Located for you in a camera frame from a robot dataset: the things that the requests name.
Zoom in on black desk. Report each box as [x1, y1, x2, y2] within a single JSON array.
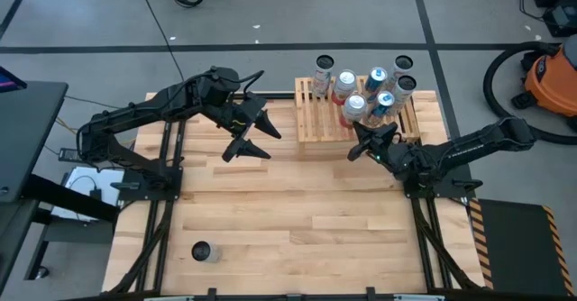
[[0, 80, 121, 284]]

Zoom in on grey can black top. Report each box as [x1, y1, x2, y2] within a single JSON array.
[[389, 74, 418, 117]]

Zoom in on wooden slatted shelf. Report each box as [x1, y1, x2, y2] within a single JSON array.
[[294, 76, 421, 160]]

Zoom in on thin black desk cable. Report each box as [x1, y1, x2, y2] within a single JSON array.
[[65, 95, 132, 111]]

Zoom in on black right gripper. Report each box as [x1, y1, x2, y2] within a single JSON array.
[[346, 120, 401, 161]]

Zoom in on white paper sheets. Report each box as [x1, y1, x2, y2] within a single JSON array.
[[51, 166, 126, 223]]

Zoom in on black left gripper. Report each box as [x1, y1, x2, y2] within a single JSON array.
[[211, 92, 283, 164]]

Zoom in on white Celsius can black top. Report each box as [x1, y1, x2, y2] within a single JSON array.
[[387, 54, 415, 90]]

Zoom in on black hazard striped mat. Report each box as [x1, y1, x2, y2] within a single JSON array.
[[466, 196, 577, 297]]

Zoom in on silver can black top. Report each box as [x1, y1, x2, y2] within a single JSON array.
[[190, 240, 222, 264]]

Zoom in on long black floor cable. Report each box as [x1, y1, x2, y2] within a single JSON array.
[[134, 0, 186, 82]]

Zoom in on black equipment case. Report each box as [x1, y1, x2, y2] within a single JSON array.
[[517, 0, 577, 39]]

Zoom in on monitor screen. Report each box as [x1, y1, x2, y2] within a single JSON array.
[[0, 65, 27, 94]]

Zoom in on blue silver Red Bull can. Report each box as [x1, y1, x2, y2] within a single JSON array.
[[362, 66, 389, 104]]

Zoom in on silver slim can blue tab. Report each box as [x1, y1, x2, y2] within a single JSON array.
[[365, 90, 397, 127]]

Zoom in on red white Spindrift can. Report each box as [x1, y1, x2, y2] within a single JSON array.
[[332, 68, 358, 106], [338, 92, 369, 129]]

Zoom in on orange shop vacuum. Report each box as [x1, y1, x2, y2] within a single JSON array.
[[481, 41, 577, 147], [511, 34, 577, 131]]

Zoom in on white floral can black top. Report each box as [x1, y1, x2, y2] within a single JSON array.
[[312, 54, 336, 99]]

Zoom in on yellow cable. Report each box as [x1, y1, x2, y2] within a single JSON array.
[[53, 115, 80, 136]]

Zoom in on black power adapter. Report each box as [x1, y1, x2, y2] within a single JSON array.
[[57, 147, 85, 164]]

